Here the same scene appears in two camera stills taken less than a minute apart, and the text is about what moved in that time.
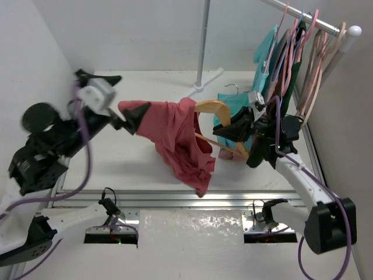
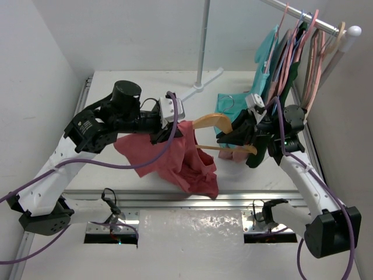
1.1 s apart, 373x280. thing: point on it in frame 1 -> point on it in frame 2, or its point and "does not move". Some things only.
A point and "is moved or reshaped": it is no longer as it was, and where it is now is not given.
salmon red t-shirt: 182,139 is moved or reshaped
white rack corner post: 353,31 does not move
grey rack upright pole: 202,55 does not move
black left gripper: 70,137 -> 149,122
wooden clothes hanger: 222,107 -> 226,125
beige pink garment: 232,156 does not move
